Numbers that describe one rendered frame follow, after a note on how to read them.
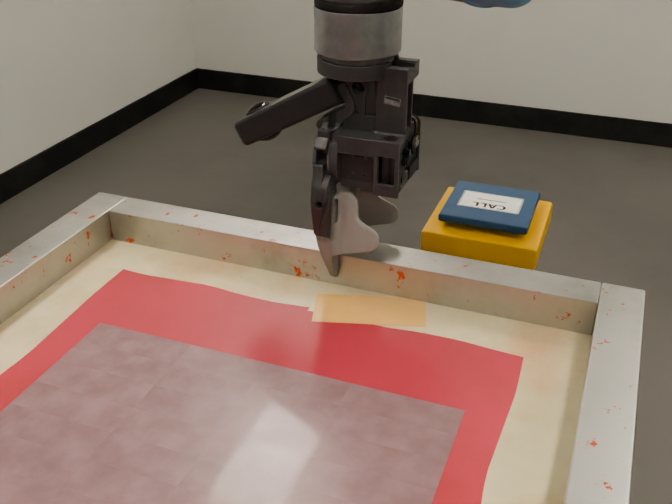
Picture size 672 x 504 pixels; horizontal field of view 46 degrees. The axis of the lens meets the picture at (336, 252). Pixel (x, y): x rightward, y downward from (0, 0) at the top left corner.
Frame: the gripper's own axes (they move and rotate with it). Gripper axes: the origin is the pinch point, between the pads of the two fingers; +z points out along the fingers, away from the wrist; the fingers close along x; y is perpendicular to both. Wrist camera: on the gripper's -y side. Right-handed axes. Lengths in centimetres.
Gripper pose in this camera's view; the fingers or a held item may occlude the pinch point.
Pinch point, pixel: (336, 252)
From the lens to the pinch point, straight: 79.1
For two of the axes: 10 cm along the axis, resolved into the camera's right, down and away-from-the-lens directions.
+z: 0.0, 8.7, 4.9
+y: 9.3, 1.7, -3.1
